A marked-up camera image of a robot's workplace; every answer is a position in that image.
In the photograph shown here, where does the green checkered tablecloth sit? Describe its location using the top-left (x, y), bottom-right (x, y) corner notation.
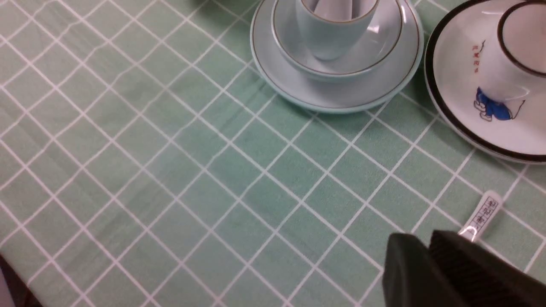
top-left (0, 0), bottom-right (545, 307)

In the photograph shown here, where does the pale blue cup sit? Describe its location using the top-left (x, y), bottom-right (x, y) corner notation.
top-left (295, 0), bottom-right (380, 61)

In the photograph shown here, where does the pale blue plain spoon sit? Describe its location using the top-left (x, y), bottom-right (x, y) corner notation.
top-left (313, 0), bottom-right (353, 23)

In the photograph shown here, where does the white spoon with characters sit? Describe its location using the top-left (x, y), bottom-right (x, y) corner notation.
top-left (458, 190), bottom-right (503, 242)

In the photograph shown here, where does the pale blue plate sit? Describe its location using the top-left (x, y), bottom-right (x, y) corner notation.
top-left (250, 0), bottom-right (424, 113)

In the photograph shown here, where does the white cup black rim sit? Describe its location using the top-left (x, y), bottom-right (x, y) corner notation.
top-left (478, 0), bottom-right (546, 102)

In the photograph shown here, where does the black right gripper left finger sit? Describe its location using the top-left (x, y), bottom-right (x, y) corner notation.
top-left (382, 233), bottom-right (465, 307)

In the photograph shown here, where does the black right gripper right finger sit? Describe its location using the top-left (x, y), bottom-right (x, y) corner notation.
top-left (429, 230), bottom-right (546, 307)

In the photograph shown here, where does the white plate black rim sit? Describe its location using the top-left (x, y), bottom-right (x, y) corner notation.
top-left (424, 0), bottom-right (545, 165)

